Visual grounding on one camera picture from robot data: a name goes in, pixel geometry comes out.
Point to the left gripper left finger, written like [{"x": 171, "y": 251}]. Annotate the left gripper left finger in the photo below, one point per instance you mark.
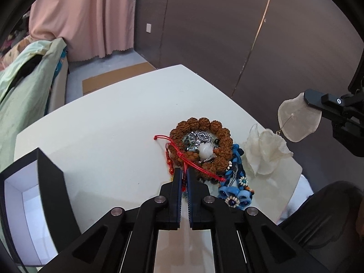
[{"x": 170, "y": 217}]

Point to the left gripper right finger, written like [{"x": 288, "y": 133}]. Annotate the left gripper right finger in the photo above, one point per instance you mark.
[{"x": 199, "y": 217}]

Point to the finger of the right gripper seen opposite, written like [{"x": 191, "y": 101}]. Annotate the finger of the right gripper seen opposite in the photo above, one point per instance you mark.
[{"x": 315, "y": 99}]

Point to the translucent white shell earring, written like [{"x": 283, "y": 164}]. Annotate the translucent white shell earring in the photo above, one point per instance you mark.
[{"x": 296, "y": 119}]

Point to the white jade pendant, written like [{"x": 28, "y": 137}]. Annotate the white jade pendant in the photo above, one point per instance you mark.
[{"x": 206, "y": 151}]

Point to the white fabric flower hair clip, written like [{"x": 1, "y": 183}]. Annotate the white fabric flower hair clip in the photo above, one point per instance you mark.
[{"x": 264, "y": 151}]

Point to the black open gift box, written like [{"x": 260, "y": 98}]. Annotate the black open gift box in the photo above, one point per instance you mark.
[{"x": 36, "y": 213}]

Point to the white bed mattress base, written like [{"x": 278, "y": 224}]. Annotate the white bed mattress base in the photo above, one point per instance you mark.
[{"x": 57, "y": 94}]

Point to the green bed quilt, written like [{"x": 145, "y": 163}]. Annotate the green bed quilt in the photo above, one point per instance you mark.
[{"x": 40, "y": 58}]

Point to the green bed sheet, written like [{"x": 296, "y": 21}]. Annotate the green bed sheet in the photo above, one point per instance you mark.
[{"x": 26, "y": 103}]

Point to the pink curtain right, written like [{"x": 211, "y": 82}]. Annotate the pink curtain right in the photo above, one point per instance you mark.
[{"x": 90, "y": 28}]

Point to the white wall socket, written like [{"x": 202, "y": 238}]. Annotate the white wall socket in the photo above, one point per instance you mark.
[{"x": 148, "y": 28}]

